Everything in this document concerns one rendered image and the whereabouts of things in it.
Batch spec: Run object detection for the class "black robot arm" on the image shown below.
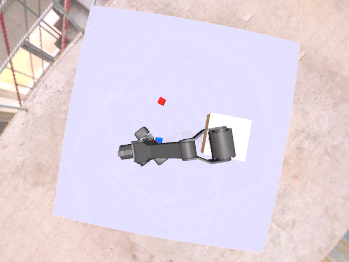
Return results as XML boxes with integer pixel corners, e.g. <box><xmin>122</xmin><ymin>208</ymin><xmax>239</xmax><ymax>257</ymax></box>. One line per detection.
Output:
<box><xmin>117</xmin><ymin>126</ymin><xmax>236</xmax><ymax>166</ymax></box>

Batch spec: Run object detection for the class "blue cube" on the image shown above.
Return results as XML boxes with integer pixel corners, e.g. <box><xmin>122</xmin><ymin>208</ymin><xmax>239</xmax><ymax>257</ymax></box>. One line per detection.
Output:
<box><xmin>155</xmin><ymin>137</ymin><xmax>163</xmax><ymax>143</ymax></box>

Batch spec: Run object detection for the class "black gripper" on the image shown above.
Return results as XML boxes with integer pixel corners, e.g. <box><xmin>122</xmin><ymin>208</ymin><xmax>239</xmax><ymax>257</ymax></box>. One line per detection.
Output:
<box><xmin>134</xmin><ymin>127</ymin><xmax>168</xmax><ymax>165</ymax></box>

